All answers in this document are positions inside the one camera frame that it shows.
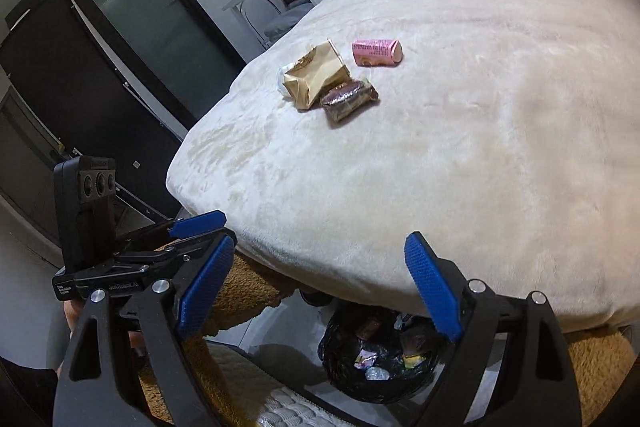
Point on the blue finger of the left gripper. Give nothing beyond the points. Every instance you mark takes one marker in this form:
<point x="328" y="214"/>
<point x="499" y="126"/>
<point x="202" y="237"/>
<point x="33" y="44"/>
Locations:
<point x="198" y="225"/>

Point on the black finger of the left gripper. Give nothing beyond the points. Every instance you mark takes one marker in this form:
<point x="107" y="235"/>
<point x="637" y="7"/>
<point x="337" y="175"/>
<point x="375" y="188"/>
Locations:
<point x="194" y="246"/>

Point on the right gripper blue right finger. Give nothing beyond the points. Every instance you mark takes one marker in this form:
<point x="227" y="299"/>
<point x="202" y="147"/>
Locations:
<point x="437" y="295"/>

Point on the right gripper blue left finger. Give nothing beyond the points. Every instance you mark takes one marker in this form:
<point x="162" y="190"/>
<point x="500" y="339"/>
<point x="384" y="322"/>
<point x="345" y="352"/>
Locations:
<point x="201" y="293"/>

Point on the pink snack box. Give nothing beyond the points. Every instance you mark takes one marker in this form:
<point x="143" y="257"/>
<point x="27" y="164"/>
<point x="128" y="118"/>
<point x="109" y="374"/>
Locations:
<point x="377" y="52"/>

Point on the small colourful wrapper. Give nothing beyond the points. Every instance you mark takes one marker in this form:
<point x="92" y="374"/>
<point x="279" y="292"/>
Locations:
<point x="365" y="359"/>

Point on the black trash bin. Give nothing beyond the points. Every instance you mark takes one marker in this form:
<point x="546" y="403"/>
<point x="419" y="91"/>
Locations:
<point x="408" y="346"/>

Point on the left bare hand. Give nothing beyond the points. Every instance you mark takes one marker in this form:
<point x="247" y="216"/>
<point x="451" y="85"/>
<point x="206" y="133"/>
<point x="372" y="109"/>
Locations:
<point x="72" y="311"/>

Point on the clear crumpled plastic wrap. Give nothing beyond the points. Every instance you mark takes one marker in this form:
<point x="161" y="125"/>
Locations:
<point x="375" y="373"/>

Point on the grey quilted floor mat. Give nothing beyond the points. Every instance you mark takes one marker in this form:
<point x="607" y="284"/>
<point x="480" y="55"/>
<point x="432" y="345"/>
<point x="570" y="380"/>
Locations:
<point x="262" y="399"/>

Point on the brown fuzzy blanket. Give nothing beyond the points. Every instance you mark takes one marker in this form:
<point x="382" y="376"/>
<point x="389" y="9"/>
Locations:
<point x="606" y="370"/>

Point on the dark brown snack packet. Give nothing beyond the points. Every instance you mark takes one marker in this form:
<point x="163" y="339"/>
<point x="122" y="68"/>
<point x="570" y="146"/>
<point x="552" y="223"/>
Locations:
<point x="344" y="99"/>

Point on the beige plush bed blanket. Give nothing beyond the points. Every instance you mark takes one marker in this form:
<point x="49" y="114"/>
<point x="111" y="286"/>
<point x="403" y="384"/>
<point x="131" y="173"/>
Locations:
<point x="508" y="136"/>

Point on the brown paper bag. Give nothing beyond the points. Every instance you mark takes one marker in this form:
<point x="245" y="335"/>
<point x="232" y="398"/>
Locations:
<point x="318" y="71"/>

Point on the dark glass door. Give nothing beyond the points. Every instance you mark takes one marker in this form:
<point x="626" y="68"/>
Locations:
<point x="172" y="47"/>

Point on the black camera box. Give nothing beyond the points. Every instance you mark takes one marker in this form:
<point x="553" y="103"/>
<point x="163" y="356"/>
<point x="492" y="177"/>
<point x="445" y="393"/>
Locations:
<point x="84" y="191"/>

